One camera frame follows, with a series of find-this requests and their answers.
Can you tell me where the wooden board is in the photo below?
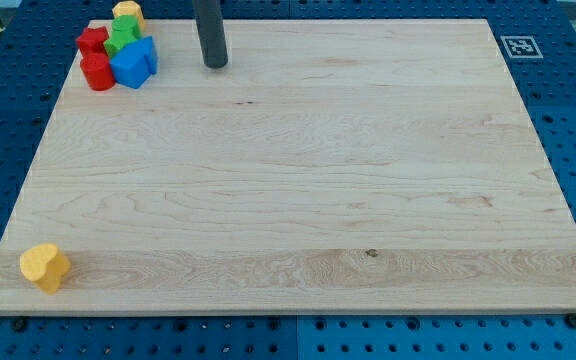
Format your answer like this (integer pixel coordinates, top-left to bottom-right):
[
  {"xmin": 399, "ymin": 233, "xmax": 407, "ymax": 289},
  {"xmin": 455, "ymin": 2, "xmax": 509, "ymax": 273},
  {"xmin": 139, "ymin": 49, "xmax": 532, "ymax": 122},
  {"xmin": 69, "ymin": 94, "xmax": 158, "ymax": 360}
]
[{"xmin": 0, "ymin": 19, "xmax": 576, "ymax": 316}]

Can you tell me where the black screw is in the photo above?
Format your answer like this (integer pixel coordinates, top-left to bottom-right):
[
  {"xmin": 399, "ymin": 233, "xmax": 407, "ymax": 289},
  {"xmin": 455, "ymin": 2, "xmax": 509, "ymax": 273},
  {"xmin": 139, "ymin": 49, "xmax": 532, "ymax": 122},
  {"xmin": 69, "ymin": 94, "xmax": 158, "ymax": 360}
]
[
  {"xmin": 10, "ymin": 317, "xmax": 28, "ymax": 333},
  {"xmin": 564, "ymin": 313, "xmax": 576, "ymax": 329}
]

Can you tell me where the yellow heart block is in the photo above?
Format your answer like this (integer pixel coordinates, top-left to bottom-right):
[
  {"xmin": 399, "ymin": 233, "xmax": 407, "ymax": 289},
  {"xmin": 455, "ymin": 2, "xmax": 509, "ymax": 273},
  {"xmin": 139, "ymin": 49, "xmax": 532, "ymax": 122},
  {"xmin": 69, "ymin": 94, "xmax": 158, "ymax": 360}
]
[{"xmin": 19, "ymin": 243, "xmax": 71, "ymax": 294}]

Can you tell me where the white fiducial marker tag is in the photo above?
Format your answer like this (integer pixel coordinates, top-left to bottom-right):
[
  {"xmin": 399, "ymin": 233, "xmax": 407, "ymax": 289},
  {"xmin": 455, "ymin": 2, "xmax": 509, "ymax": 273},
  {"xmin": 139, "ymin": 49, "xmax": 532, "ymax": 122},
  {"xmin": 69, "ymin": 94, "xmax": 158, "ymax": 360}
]
[{"xmin": 501, "ymin": 35, "xmax": 543, "ymax": 59}]

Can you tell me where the red hexagon-like block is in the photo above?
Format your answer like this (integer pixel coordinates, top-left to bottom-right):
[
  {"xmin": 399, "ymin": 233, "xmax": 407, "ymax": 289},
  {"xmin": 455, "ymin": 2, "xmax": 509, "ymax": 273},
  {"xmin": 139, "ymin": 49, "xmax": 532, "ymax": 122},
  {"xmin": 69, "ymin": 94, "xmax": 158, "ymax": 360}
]
[{"xmin": 75, "ymin": 27, "xmax": 109, "ymax": 57}]

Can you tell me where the green block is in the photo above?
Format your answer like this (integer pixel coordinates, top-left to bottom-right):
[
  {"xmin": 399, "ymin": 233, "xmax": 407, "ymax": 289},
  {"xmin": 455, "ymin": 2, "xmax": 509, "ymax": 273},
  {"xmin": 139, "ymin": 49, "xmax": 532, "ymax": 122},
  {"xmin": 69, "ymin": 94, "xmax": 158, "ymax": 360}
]
[{"xmin": 104, "ymin": 15, "xmax": 142, "ymax": 58}]

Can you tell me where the blue pentagon block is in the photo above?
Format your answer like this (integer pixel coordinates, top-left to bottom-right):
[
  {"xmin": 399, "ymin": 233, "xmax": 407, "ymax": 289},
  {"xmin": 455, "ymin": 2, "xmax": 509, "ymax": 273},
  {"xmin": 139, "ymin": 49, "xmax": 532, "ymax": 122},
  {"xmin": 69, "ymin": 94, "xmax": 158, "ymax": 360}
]
[{"xmin": 110, "ymin": 36, "xmax": 158, "ymax": 89}]

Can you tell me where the black screw front right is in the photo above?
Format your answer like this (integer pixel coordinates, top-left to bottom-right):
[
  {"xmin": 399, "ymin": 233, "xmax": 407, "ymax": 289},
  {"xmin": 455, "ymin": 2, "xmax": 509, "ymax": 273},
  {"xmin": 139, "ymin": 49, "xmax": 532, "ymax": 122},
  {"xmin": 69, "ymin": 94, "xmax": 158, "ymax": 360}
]
[{"xmin": 564, "ymin": 313, "xmax": 576, "ymax": 329}]

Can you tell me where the yellow hexagon block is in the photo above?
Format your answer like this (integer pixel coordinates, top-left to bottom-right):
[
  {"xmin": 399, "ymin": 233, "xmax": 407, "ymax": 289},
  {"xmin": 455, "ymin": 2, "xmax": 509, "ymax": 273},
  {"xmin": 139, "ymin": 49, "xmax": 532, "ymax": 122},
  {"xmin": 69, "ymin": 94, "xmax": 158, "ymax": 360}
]
[{"xmin": 112, "ymin": 0, "xmax": 146, "ymax": 30}]

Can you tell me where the red cylinder block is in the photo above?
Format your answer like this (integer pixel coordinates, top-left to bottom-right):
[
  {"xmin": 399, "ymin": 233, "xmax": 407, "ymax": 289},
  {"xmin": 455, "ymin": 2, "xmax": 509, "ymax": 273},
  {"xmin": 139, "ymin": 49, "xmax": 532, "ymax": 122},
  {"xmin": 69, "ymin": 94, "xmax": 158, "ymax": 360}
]
[{"xmin": 80, "ymin": 53, "xmax": 116, "ymax": 91}]

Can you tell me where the black screw front left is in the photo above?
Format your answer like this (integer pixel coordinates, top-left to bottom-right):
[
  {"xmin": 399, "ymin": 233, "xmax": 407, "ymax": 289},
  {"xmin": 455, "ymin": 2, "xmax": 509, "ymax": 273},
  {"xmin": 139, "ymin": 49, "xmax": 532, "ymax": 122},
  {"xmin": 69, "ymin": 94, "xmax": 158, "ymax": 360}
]
[{"xmin": 10, "ymin": 317, "xmax": 28, "ymax": 333}]

